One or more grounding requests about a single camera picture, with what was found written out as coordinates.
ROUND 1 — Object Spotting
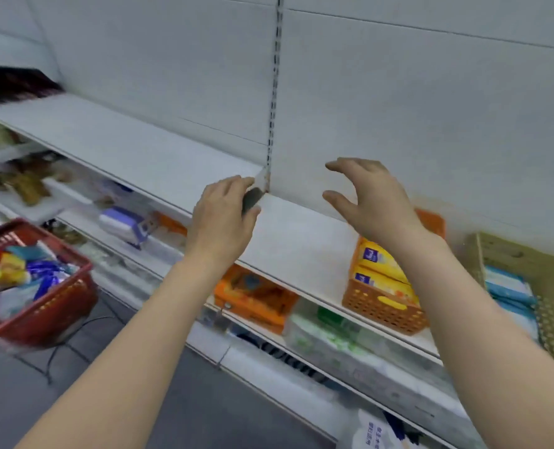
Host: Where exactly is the person's left hand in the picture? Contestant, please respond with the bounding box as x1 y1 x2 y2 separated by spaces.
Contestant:
185 175 263 272

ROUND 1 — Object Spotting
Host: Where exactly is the person's right hand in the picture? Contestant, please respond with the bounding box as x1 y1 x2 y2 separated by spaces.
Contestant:
322 157 430 251

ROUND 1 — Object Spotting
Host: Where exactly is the orange plastic basket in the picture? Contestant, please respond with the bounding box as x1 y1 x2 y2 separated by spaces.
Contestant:
342 208 446 336

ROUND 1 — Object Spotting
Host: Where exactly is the olive plastic basket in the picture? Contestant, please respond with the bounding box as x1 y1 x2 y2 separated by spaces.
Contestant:
463 232 554 375

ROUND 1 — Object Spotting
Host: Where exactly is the stack of blue wipes packets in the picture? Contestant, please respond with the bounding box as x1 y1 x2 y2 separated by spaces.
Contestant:
484 265 541 343

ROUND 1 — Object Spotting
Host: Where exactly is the red plastic shopping basket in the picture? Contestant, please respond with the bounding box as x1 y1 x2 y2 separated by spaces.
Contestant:
0 218 99 347

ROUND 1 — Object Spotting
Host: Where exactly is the pile of wipe packets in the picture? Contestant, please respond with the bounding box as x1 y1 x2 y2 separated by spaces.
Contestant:
0 243 79 321

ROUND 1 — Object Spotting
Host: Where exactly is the person's left forearm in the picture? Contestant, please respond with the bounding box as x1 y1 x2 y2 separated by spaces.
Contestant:
14 256 240 449

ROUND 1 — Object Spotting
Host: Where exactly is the person's right forearm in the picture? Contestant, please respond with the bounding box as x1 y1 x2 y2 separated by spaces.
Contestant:
393 228 554 449

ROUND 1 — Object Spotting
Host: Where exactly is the orange white paper roll pack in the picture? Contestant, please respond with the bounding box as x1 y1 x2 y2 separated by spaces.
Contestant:
153 212 189 239

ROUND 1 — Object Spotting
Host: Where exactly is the purple and white tissue pack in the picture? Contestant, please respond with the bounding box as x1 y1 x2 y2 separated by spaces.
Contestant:
99 206 154 246

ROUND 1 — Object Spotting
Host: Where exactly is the dark printed pack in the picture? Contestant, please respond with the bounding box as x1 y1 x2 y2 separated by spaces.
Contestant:
237 331 334 384

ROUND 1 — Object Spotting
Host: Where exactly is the green and white tissue pack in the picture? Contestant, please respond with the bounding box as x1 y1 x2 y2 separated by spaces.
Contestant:
284 306 399 370

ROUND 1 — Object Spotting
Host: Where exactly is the row of yellow oil bottles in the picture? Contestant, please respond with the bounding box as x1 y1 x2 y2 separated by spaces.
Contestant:
0 156 67 206

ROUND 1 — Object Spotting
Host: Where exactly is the white bag blue print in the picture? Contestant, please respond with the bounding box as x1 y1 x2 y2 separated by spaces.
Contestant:
351 408 408 449

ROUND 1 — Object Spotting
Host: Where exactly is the black floor cable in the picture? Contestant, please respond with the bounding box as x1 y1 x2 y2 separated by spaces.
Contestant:
12 303 118 387

